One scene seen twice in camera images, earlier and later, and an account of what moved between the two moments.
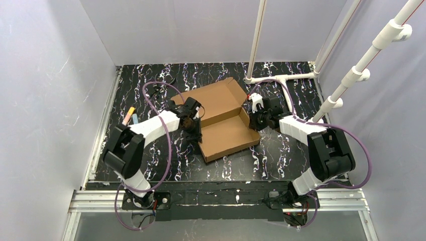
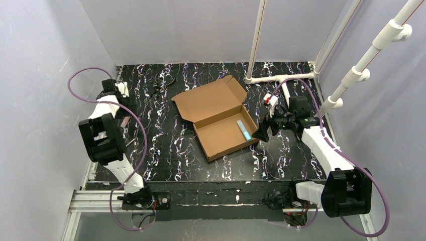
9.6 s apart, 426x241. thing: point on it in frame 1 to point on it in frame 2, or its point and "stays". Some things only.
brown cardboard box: (225, 124) stays
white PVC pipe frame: (394, 32) stays
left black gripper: (195, 128) to (125, 102)
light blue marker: (135, 118) to (245, 133)
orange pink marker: (128, 116) stays
